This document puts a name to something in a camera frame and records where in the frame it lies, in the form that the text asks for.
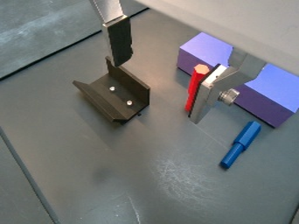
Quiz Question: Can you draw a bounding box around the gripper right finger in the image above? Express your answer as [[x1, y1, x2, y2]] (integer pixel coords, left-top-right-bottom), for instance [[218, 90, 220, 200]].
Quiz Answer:
[[188, 48, 267, 123]]

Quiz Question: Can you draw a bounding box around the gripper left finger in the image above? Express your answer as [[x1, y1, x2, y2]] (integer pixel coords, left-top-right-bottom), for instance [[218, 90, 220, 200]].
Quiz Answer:
[[89, 0, 133, 67]]

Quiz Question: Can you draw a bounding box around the blue hexagonal peg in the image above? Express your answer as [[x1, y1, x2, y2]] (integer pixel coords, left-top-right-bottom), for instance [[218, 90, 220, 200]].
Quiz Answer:
[[219, 122, 262, 169]]

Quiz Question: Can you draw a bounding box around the black angle fixture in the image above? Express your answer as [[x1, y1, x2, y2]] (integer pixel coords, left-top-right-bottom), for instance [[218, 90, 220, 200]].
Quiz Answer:
[[72, 57, 151, 123]]

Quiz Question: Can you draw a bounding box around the red hexagonal peg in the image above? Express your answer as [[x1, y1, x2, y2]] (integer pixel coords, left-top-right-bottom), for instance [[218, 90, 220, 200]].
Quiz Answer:
[[184, 64, 210, 111]]

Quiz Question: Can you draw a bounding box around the purple base block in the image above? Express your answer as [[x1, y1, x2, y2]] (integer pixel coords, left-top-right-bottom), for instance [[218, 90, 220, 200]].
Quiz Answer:
[[178, 32, 299, 128]]

